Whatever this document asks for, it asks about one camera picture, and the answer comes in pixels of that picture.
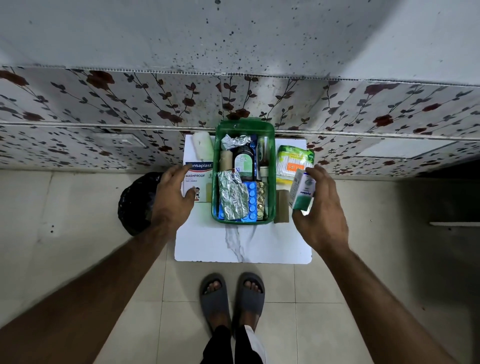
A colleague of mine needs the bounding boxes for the person's left hand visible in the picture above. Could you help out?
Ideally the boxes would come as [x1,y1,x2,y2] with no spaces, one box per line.
[151,164,197,236]

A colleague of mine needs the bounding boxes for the small brown cardboard box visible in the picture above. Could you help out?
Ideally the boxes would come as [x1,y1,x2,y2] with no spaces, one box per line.
[273,189,290,224]

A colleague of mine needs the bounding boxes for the white adhesive plaster box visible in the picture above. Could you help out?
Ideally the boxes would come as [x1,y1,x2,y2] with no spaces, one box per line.
[182,161,214,203]

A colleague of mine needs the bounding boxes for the small brown bottle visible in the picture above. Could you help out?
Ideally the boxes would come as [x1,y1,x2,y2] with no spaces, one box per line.
[257,136,270,178]

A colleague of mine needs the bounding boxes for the person's right forearm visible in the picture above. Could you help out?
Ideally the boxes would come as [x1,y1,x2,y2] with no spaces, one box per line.
[318,245,459,364]

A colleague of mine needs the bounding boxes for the grey left sandal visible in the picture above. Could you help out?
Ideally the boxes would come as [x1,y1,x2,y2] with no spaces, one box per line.
[199,272,232,335]

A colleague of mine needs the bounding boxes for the cotton swab pack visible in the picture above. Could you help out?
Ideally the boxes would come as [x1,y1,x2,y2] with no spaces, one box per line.
[276,145,315,181]

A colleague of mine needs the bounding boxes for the blue blister pack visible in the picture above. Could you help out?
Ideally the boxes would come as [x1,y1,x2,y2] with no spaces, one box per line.
[217,181,258,223]

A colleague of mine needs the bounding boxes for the green plastic basket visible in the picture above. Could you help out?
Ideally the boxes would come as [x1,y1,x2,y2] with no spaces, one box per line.
[211,119,277,225]

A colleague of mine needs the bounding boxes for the white gauze roll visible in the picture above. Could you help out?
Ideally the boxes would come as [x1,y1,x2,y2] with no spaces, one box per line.
[192,131,215,163]

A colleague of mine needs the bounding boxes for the black trousers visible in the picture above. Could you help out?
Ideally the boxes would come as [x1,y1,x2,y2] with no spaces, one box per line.
[200,325,269,364]

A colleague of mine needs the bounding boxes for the person's right hand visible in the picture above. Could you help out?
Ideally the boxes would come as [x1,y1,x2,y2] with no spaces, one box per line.
[292,164,350,256]

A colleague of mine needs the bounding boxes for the crumpled silver foil strip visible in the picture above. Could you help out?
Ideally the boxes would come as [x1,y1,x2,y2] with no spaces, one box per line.
[221,134,251,151]

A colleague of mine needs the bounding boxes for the grey right sandal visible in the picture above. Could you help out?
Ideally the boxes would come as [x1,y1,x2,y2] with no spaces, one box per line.
[232,272,266,335]

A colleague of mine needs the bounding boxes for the grey sandal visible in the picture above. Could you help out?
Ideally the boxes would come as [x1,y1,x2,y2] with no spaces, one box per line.
[199,272,232,335]
[232,272,266,335]

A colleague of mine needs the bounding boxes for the gold blister pack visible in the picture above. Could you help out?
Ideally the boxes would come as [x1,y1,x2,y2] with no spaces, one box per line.
[256,181,268,220]

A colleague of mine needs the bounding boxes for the green white medicine box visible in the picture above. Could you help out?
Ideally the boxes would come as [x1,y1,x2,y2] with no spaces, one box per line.
[288,168,316,211]

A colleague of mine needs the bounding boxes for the person's left forearm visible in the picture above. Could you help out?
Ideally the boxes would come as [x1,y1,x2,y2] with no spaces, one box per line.
[0,224,176,364]

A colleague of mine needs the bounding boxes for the blue tube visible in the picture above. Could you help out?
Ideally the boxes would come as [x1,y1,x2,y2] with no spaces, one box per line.
[250,134,259,181]

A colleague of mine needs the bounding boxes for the silver foil blister pack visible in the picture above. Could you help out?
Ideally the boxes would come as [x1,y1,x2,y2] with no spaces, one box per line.
[218,170,250,221]

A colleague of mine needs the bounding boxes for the dark syrup bottle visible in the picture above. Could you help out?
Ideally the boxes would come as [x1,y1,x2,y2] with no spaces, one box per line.
[234,144,256,183]

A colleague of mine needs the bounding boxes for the black plastic bag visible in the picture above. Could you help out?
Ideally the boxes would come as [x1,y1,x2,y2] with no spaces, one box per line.
[118,172,164,236]

